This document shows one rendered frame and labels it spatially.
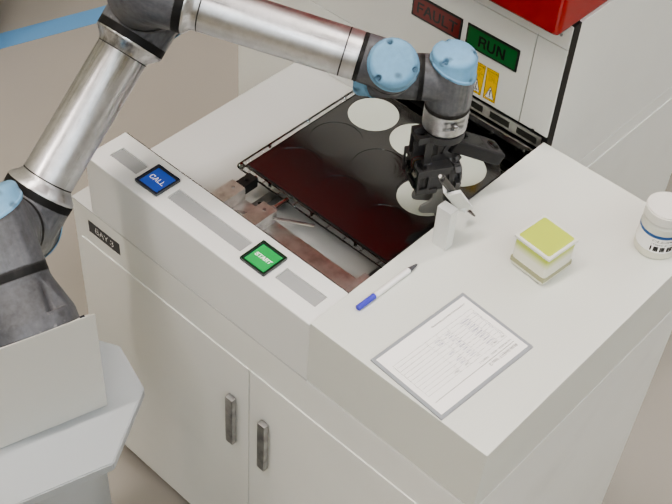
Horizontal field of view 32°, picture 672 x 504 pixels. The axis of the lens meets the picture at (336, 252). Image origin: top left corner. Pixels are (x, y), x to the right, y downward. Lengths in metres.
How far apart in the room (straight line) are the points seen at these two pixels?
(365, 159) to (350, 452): 0.57
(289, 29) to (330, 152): 0.53
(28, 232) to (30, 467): 0.36
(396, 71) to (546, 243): 0.40
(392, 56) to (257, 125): 0.73
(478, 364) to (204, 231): 0.51
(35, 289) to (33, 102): 2.08
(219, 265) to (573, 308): 0.58
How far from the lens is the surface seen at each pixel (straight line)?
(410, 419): 1.79
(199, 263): 2.00
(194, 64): 3.91
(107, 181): 2.11
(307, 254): 2.05
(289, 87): 2.49
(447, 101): 1.88
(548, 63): 2.12
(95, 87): 1.89
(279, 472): 2.23
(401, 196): 2.15
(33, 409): 1.86
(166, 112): 3.72
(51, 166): 1.90
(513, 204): 2.07
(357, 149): 2.23
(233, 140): 2.36
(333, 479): 2.09
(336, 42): 1.73
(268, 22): 1.74
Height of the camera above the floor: 2.36
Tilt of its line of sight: 46 degrees down
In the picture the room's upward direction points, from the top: 5 degrees clockwise
